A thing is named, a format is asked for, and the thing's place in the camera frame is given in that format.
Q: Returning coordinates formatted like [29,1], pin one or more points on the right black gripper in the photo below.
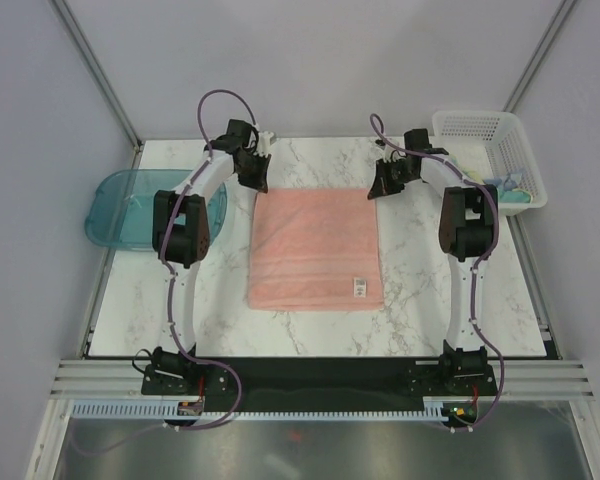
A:
[383,186]

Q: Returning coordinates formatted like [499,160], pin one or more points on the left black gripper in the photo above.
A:
[260,183]

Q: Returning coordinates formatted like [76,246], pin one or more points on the pink towel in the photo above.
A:
[314,249]

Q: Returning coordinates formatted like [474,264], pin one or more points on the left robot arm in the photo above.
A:
[182,277]

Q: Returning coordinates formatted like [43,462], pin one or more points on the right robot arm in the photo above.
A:
[468,234]

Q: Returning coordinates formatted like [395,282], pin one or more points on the blue yellow green towels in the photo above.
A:
[508,186]

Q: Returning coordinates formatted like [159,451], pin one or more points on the white perforated plastic basket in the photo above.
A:
[493,144]

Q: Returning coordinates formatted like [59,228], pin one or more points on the teal plastic tray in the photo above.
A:
[145,209]

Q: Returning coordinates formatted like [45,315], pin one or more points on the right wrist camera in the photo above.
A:
[389,153]

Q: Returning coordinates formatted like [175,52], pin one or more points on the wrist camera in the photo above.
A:
[264,143]
[389,153]

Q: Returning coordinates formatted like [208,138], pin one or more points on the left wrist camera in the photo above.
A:
[264,143]

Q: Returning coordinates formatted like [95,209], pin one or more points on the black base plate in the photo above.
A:
[309,383]

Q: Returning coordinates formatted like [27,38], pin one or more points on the white slotted cable duct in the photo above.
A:
[172,410]

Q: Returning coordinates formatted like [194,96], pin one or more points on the aluminium rail bar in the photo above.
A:
[525,379]

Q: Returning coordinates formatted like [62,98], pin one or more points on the left aluminium frame post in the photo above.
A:
[76,34]

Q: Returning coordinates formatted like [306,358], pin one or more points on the aluminium frame post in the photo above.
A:
[76,34]
[540,54]

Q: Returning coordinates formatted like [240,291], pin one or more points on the right aluminium frame post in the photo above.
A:
[540,54]

